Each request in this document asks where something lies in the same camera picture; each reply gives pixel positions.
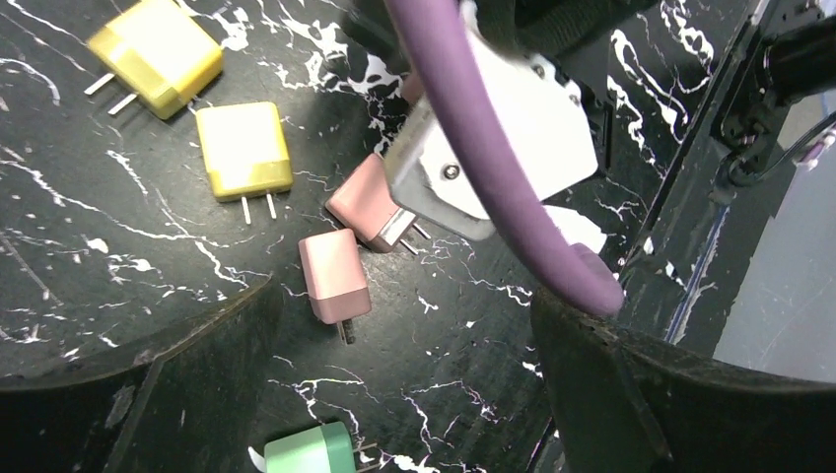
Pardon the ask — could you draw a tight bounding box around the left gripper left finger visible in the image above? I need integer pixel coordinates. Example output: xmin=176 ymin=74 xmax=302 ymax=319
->
xmin=1 ymin=279 xmax=284 ymax=472

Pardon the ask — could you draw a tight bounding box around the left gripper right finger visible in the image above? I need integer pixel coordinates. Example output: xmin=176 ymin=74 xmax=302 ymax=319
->
xmin=530 ymin=289 xmax=835 ymax=472

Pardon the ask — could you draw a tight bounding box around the pink plug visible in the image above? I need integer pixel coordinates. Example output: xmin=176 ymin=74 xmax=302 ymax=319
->
xmin=298 ymin=229 xmax=372 ymax=345

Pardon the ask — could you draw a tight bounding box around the pink plug adapter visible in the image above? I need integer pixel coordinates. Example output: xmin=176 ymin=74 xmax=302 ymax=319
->
xmin=325 ymin=153 xmax=417 ymax=253

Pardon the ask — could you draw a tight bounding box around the yellow plug adapter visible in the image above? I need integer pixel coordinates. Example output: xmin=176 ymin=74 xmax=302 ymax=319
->
xmin=195 ymin=101 xmax=294 ymax=225

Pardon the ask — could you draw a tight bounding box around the yellow plug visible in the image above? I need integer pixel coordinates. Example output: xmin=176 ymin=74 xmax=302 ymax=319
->
xmin=87 ymin=0 xmax=224 ymax=120

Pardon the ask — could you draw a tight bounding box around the black motor on base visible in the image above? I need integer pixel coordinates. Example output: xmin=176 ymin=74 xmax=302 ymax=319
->
xmin=763 ymin=17 xmax=835 ymax=105

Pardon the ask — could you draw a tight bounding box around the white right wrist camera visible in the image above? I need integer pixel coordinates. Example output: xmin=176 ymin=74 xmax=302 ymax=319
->
xmin=384 ymin=1 xmax=598 ymax=251

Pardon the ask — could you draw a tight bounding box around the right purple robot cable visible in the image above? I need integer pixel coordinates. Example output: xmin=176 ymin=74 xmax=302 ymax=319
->
xmin=382 ymin=0 xmax=626 ymax=319

